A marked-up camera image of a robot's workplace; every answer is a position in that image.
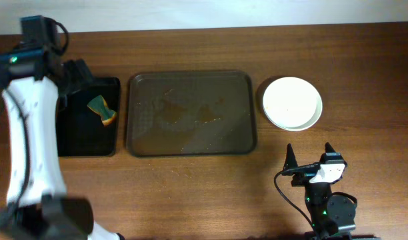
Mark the white plate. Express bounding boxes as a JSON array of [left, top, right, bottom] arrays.
[[262, 76, 320, 129], [263, 86, 324, 132]]

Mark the white plate back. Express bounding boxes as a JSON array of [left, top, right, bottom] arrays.
[[262, 76, 320, 129]]

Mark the green yellow sponge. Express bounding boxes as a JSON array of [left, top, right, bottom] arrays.
[[87, 95, 117, 127]]

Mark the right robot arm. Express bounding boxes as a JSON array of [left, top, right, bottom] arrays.
[[279, 143, 357, 239]]

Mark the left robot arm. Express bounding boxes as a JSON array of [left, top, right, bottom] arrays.
[[0, 15, 122, 240]]

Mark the black small tray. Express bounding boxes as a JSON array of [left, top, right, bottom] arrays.
[[56, 77, 121, 157]]

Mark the brown large serving tray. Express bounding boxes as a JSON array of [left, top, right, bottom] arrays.
[[125, 70, 257, 157]]

